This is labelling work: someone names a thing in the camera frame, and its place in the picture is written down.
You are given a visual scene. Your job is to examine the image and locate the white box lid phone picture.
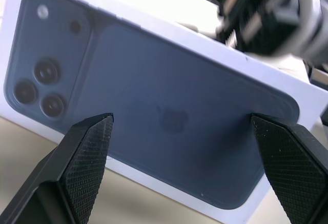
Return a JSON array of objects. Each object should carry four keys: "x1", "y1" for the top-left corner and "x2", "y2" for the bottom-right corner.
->
[{"x1": 0, "y1": 0, "x2": 328, "y2": 223}]

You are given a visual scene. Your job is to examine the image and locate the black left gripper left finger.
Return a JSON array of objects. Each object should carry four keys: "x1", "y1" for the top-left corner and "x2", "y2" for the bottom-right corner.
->
[{"x1": 0, "y1": 112, "x2": 115, "y2": 224}]

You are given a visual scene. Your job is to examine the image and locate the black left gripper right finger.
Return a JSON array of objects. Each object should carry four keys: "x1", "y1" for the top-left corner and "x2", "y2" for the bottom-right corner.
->
[{"x1": 250, "y1": 112, "x2": 328, "y2": 224}]

